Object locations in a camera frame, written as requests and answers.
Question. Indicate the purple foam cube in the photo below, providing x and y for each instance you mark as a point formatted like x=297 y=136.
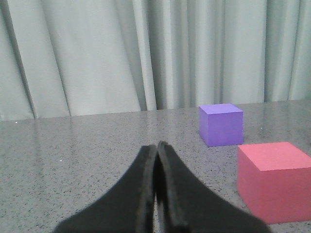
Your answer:
x=221 y=124

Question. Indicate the pink foam cube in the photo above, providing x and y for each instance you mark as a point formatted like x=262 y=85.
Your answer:
x=274 y=181

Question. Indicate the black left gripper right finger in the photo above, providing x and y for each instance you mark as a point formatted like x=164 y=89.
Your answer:
x=186 y=205

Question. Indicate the pale green curtain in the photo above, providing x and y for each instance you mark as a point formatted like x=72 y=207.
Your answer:
x=81 y=57

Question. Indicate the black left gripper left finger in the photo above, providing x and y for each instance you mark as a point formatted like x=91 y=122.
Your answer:
x=127 y=207

